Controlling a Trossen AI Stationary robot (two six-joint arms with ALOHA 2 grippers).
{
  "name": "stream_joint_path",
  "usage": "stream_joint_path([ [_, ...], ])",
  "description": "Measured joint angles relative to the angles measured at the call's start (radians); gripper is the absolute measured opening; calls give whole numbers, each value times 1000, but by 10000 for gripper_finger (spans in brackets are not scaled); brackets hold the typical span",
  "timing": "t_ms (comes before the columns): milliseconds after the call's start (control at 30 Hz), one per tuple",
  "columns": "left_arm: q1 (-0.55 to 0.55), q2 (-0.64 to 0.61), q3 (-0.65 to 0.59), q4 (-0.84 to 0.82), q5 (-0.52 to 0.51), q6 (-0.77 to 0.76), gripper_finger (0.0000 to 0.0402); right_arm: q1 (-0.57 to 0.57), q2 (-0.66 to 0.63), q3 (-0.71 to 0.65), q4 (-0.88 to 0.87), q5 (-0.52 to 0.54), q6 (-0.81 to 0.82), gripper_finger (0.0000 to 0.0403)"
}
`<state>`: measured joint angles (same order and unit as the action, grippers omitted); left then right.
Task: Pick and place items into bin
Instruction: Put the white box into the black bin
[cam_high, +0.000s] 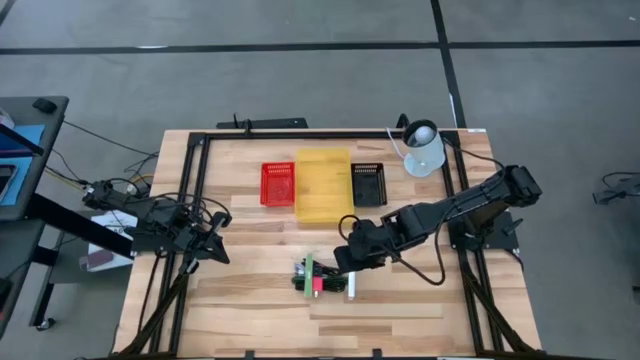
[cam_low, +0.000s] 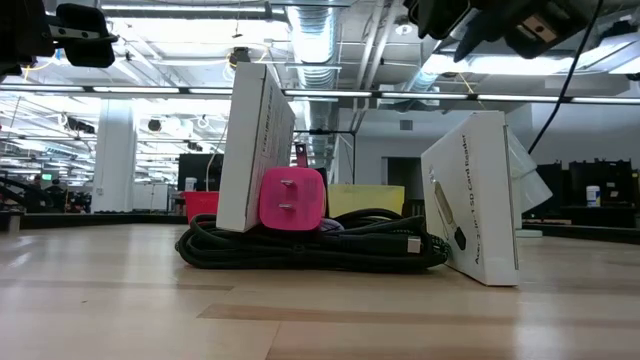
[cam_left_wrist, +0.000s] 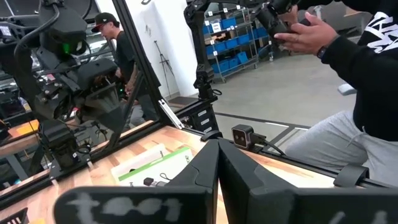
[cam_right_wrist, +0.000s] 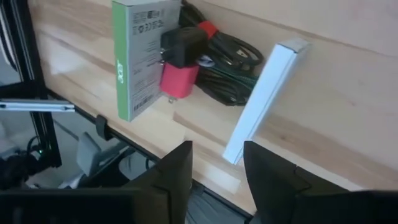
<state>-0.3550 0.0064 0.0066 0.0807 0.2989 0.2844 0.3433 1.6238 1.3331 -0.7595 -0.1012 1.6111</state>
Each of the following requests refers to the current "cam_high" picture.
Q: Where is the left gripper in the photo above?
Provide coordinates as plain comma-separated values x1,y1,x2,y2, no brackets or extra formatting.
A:
172,212,233,265

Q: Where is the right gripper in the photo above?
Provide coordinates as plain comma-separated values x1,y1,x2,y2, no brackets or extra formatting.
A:
333,217,401,274

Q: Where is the black cable with red band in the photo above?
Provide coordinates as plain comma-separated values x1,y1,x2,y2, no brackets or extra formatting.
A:
299,257,346,281

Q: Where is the green black braided cable bundle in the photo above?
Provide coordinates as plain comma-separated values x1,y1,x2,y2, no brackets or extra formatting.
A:
292,273,349,296

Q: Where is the slim green and white box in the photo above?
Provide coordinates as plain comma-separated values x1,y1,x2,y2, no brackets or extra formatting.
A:
303,253,315,300

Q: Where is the yellow translucent plastic bin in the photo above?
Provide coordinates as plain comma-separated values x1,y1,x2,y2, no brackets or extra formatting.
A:
294,147,355,224

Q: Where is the red plastic basket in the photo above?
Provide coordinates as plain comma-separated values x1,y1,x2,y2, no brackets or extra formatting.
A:
259,162,296,208

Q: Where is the black plastic basket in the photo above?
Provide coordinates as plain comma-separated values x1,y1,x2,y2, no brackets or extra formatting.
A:
350,162,389,208

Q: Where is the white cardboard box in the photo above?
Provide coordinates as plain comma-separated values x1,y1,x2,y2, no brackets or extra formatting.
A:
79,210,139,274

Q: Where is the maroon pouch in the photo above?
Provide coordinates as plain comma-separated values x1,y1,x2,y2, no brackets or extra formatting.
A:
82,249,115,272

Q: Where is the black diagonal support beam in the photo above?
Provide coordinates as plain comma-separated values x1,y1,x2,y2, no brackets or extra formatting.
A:
27,192,136,259

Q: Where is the grey side desk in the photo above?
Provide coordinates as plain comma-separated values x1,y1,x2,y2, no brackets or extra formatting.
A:
0,95,70,341

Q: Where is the blue desk mat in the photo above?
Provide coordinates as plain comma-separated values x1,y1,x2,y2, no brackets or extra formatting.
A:
0,123,46,206

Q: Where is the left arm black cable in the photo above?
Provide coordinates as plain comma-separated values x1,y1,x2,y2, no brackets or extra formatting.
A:
107,177,232,227

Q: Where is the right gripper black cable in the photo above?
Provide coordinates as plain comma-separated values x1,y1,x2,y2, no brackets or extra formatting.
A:
389,219,447,287

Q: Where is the white lamp cable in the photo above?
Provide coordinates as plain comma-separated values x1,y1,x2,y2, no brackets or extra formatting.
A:
385,127,406,160

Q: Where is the black aluminium table frame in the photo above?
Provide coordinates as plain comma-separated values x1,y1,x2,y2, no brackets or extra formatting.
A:
119,128,541,360

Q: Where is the black floor cable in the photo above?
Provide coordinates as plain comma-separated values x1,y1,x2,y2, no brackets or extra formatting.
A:
62,119,160,160

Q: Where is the right arm black supply cable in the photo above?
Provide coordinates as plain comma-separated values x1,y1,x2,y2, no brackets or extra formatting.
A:
442,138,506,174

